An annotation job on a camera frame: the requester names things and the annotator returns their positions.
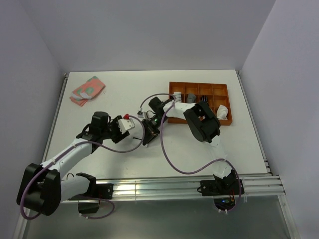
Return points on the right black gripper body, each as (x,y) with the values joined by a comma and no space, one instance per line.
(151,126)

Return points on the black striped sock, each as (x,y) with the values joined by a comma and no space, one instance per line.
(204,98)

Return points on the orange compartment tray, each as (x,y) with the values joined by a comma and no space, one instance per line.
(217,95)

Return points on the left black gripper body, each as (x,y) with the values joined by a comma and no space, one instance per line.
(114,131)

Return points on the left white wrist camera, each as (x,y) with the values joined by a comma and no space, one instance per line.
(125,125)

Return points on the white sock with black stripes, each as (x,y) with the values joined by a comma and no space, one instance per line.
(142,139)

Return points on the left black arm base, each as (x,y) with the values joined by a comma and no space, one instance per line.
(101,192)

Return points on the pink green patterned socks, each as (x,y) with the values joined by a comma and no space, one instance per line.
(87,91)

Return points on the rolled white striped socks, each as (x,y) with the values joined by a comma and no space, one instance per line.
(178,96)

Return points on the rolled grey socks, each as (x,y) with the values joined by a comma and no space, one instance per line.
(191,98)

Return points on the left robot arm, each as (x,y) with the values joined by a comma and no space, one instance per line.
(42,187)

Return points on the large white rolled socks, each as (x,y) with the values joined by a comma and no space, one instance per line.
(222,112)

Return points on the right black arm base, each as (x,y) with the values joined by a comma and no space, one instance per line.
(228,187)

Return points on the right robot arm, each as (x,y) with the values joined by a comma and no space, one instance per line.
(205,127)

